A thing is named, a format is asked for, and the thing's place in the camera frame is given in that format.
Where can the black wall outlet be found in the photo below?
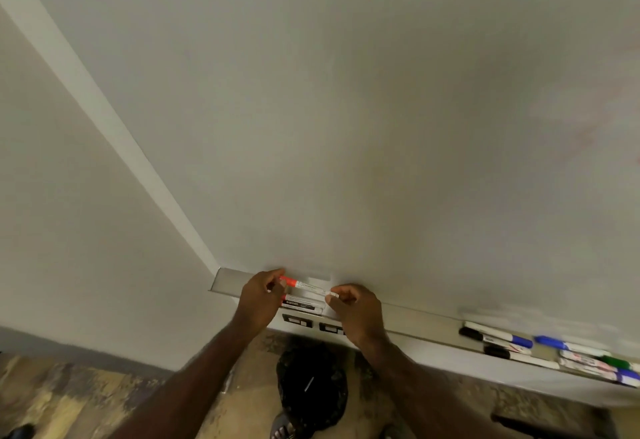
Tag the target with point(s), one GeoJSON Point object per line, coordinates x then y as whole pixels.
{"type": "Point", "coordinates": [330, 328]}
{"type": "Point", "coordinates": [297, 321]}

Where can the black whiteboard marker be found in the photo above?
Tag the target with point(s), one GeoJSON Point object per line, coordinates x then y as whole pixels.
{"type": "Point", "coordinates": [495, 351]}
{"type": "Point", "coordinates": [470, 333]}

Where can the white whiteboard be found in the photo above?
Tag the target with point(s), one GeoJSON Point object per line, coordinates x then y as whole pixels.
{"type": "Point", "coordinates": [350, 103]}

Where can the person's left sandaled foot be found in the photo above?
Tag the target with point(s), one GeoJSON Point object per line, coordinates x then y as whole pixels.
{"type": "Point", "coordinates": [282, 428]}

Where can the person's right hand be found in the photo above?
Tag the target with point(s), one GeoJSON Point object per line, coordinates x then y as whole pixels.
{"type": "Point", "coordinates": [360, 318]}

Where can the person's right forearm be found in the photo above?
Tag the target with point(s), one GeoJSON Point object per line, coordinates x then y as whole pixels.
{"type": "Point", "coordinates": [425, 398]}

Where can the red whiteboard marker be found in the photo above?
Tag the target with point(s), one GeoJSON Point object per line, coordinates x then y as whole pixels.
{"type": "Point", "coordinates": [300, 307]}
{"type": "Point", "coordinates": [307, 299]}
{"type": "Point", "coordinates": [305, 286]}

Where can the metal marker tray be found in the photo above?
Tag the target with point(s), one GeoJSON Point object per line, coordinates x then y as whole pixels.
{"type": "Point", "coordinates": [225, 281]}

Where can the person's left forearm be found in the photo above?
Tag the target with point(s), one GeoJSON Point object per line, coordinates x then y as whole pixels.
{"type": "Point", "coordinates": [185, 388]}

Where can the black trash bin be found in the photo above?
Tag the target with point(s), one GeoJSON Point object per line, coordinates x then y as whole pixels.
{"type": "Point", "coordinates": [312, 403]}

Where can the black office chair base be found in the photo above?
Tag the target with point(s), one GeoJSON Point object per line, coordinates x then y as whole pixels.
{"type": "Point", "coordinates": [17, 432]}

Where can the blue whiteboard marker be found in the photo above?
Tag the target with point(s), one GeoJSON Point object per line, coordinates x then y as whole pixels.
{"type": "Point", "coordinates": [522, 341]}
{"type": "Point", "coordinates": [580, 367]}
{"type": "Point", "coordinates": [580, 358]}
{"type": "Point", "coordinates": [309, 384]}
{"type": "Point", "coordinates": [547, 341]}

